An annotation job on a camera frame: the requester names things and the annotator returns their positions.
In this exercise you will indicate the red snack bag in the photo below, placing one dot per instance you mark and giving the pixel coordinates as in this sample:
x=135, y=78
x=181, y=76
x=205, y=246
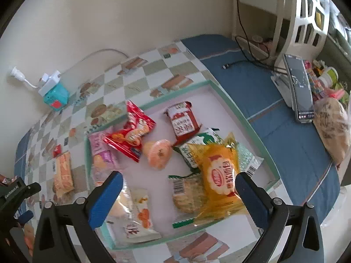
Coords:
x=128, y=139

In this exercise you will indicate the white power strip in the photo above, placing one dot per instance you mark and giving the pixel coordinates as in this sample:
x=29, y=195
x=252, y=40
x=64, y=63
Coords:
x=48, y=82

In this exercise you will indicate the white tray with green rim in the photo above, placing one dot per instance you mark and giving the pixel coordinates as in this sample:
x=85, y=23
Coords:
x=214, y=108

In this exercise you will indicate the white lattice shelf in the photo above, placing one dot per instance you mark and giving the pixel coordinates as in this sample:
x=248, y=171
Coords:
x=270, y=28

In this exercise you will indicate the clear cracker packet green ends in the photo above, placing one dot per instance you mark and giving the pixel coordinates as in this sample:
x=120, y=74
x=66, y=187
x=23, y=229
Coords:
x=189, y=196

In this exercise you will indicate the pink cake roll packet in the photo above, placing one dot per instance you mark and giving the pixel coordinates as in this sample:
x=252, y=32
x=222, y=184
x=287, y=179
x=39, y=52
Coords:
x=104, y=158

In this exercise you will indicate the teal toy box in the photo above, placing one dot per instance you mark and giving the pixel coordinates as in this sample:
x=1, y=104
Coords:
x=57, y=97

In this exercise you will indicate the white crispy snack bag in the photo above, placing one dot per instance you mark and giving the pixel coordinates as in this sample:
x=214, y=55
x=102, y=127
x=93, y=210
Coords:
x=139, y=227

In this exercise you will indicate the green biscuit packet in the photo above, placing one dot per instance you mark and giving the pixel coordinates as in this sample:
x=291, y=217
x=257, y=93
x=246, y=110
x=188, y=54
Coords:
x=192, y=147

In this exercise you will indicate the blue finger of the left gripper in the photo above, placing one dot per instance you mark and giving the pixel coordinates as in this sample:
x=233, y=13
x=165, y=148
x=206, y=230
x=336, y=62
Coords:
x=25, y=217

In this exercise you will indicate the clear pale yellow cake packet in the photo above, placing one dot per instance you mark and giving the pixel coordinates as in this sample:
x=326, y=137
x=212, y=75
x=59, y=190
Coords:
x=123, y=205

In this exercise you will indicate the smartphone on stand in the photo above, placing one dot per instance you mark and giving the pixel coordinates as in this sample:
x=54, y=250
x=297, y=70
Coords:
x=300, y=89

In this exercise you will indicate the printed plastic bag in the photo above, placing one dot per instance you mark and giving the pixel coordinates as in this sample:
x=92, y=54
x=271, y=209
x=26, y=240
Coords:
x=333, y=126

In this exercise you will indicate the orange yellow bread packet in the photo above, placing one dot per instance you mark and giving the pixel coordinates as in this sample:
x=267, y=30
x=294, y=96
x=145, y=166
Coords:
x=219, y=167

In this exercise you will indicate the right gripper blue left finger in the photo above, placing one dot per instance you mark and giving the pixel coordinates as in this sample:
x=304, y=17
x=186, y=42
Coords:
x=91, y=215

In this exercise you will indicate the round steamed cake packet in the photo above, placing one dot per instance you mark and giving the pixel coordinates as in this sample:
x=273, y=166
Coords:
x=158, y=153

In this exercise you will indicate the green white snack packet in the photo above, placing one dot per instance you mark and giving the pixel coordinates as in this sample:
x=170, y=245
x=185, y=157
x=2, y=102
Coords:
x=248, y=162

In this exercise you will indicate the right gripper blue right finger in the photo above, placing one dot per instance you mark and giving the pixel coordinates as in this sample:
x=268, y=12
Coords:
x=268, y=216

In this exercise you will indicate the red white milk snack packet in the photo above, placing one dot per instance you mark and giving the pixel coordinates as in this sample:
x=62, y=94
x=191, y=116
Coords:
x=183, y=120

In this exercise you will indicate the small red candy wrapper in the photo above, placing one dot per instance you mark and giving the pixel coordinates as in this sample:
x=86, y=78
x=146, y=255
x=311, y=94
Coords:
x=57, y=151

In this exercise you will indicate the peach orange wafer packet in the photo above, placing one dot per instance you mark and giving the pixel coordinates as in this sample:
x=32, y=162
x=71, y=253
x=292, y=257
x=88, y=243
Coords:
x=63, y=180

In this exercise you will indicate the white plug adapter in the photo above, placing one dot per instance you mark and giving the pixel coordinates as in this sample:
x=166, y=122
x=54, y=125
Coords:
x=18, y=75

